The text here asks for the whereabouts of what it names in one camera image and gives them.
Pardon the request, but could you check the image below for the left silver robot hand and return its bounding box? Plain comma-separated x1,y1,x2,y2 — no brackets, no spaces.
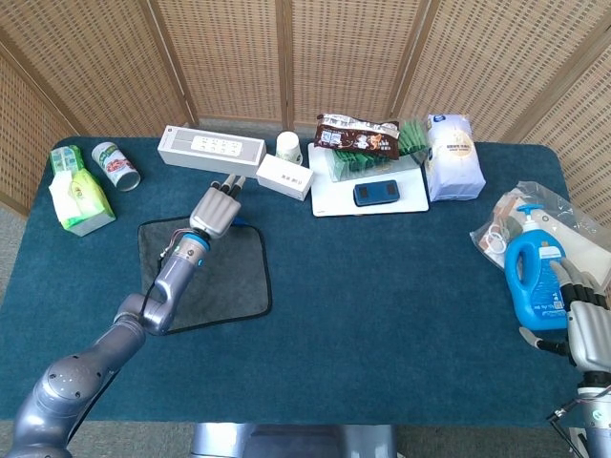
188,174,247,240

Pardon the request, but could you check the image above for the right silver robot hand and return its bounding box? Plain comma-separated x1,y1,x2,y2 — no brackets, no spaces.
518,257,611,374

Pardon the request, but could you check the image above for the grey and blue cloth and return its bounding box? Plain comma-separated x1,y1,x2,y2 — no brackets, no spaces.
137,215,273,336

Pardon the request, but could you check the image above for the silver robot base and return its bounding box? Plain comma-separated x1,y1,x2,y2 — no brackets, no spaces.
189,423,398,458

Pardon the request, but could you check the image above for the long white power strip box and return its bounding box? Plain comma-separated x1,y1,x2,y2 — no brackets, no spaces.
157,124,267,179

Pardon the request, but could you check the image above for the small white cardboard box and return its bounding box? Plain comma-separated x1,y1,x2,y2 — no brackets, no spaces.
255,153,315,202

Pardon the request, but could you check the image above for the blue pump detergent bottle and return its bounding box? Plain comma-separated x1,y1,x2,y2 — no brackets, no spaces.
504,203,574,333

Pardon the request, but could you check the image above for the clear plastic zip bag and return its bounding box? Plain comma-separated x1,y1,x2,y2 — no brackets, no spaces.
469,179,611,306

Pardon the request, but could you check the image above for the white paper cup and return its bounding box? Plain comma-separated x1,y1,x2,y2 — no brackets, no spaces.
275,131,305,167

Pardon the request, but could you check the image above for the green and white drink can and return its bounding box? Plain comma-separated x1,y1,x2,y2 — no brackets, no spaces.
91,141,142,193

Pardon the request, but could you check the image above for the white flat board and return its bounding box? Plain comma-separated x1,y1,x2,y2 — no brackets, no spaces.
307,141,431,219

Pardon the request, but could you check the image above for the yellow-green tissue pack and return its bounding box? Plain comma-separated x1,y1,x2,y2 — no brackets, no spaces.
48,167,117,238

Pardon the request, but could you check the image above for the clear box of green sachets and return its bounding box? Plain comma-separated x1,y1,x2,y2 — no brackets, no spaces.
327,118,430,184

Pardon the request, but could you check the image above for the wicker folding screen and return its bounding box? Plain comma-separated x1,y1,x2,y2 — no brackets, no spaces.
0,0,611,216

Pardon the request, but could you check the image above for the green patterned tissue pack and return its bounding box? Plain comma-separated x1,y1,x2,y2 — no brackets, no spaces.
49,145,87,176

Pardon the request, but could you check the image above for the brown snack bag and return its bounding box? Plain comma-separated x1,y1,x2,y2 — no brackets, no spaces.
313,113,401,161

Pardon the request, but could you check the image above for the dark blue flat case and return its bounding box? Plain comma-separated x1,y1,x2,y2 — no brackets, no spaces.
352,179,401,208

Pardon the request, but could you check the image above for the dark blue table cloth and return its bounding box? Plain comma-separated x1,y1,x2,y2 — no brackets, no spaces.
0,136,611,426

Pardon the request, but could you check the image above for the white flour bag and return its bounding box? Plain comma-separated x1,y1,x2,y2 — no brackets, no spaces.
423,113,487,203

